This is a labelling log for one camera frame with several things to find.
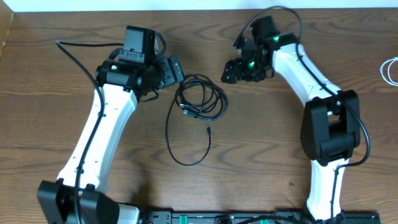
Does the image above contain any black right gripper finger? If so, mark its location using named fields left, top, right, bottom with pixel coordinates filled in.
left=224, top=60, right=237, bottom=75
left=221, top=70, right=237, bottom=84

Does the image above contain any black USB cable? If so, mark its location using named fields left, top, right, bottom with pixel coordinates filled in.
left=165, top=73, right=228, bottom=167

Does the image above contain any white USB cable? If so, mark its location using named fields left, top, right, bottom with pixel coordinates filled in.
left=379, top=56, right=398, bottom=87

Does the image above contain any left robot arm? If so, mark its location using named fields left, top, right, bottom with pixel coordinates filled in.
left=37, top=26, right=183, bottom=223

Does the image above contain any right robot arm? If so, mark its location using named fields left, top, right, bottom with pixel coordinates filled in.
left=221, top=16, right=360, bottom=222

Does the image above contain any cardboard box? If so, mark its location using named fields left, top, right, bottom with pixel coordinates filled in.
left=0, top=0, right=14, bottom=55

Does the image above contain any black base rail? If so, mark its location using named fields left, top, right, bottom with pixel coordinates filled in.
left=138, top=209, right=381, bottom=224

